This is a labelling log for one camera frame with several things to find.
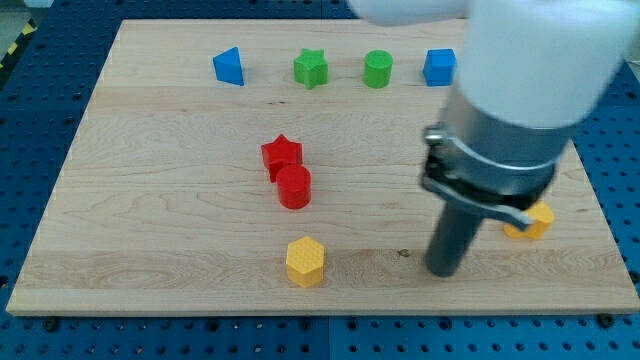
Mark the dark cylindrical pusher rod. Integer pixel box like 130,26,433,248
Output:
424,203,484,277

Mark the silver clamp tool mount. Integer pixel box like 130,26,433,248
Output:
422,85,576,231

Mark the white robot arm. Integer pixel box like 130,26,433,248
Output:
350,0,639,277

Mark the yellow heart block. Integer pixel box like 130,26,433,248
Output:
503,201,555,240

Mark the yellow hexagon block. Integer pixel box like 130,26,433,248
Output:
286,236,325,288

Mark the blue cube block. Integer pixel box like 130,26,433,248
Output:
423,48,457,87

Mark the green cylinder block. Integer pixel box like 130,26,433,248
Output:
363,50,393,89

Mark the red cylinder block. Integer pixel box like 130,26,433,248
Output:
276,165,311,210

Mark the green star block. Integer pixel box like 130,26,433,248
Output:
293,48,328,90

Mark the red star block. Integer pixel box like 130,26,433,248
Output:
261,134,303,183

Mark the wooden board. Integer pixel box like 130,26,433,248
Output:
7,20,639,316

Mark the blue triangle block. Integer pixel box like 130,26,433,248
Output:
212,47,244,86

